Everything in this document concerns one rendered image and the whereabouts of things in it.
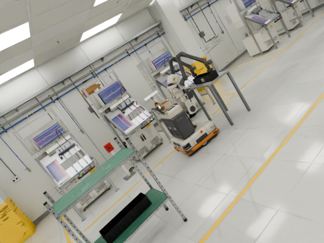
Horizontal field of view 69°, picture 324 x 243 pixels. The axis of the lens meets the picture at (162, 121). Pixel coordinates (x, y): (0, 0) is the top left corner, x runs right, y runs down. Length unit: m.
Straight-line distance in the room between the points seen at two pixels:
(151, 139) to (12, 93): 3.34
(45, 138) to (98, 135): 1.97
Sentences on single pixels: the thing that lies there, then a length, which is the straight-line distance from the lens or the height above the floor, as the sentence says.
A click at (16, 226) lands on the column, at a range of 6.08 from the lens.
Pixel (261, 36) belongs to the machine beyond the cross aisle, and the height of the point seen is 0.47.
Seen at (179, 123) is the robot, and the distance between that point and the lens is 3.72.
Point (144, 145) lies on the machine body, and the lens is 5.05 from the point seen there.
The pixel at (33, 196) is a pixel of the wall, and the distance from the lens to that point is 6.46.
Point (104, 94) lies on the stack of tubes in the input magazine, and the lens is 5.01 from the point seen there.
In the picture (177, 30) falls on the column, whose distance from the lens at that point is 7.38.
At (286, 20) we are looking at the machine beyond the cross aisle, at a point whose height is 0.38.
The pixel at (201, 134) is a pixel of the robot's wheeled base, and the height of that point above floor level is 0.20.
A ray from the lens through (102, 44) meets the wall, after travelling 6.93.
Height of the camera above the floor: 1.54
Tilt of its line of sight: 13 degrees down
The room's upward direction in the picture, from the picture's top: 34 degrees counter-clockwise
